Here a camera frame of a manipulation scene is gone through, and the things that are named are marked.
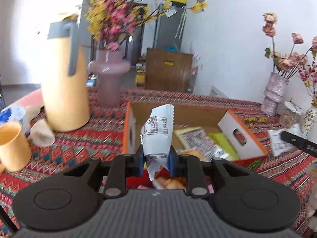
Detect white snack packet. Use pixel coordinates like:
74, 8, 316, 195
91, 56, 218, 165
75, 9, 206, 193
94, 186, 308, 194
140, 104, 174, 181
268, 123, 302, 157

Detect floral white vase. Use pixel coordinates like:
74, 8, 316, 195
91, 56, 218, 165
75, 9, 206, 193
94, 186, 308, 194
300, 105, 316, 138

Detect patterned red tablecloth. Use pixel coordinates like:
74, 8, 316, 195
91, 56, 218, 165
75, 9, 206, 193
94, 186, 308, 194
1, 88, 316, 237

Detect red orange cardboard box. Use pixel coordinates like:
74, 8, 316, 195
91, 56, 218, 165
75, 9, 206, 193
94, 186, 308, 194
121, 100, 269, 191

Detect clear jar of nuts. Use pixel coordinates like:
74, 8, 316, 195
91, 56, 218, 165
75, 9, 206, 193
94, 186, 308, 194
279, 99, 303, 128

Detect green snack packet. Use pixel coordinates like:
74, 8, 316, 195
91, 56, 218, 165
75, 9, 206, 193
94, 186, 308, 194
208, 132, 240, 161

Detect textured pink vase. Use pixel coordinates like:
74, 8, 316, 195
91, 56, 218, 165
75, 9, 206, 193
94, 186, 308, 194
261, 72, 288, 117

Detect dried pink roses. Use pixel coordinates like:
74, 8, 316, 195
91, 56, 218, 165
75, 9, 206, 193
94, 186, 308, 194
262, 11, 317, 80

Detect crumpled tissue paper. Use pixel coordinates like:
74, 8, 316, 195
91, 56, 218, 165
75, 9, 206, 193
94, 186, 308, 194
25, 105, 55, 148

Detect yellow thermos jug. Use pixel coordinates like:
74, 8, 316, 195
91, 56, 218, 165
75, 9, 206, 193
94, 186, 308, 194
41, 19, 90, 132

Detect wooden chair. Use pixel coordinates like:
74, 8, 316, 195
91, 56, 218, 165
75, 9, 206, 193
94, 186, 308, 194
145, 48, 193, 92

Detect yellow cup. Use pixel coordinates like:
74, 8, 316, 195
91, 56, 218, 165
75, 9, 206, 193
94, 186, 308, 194
1, 121, 32, 172

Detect blue white tissue pack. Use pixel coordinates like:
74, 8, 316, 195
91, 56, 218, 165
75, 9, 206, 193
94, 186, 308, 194
0, 105, 31, 136

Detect grey refrigerator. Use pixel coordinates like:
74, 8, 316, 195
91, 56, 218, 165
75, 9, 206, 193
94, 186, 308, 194
153, 2, 185, 52

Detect pink yellow flower branches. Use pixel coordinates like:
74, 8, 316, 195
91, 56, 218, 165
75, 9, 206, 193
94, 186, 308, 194
67, 0, 209, 52

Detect pink ring vase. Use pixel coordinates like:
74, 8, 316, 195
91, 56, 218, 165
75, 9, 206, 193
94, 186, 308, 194
88, 49, 131, 107

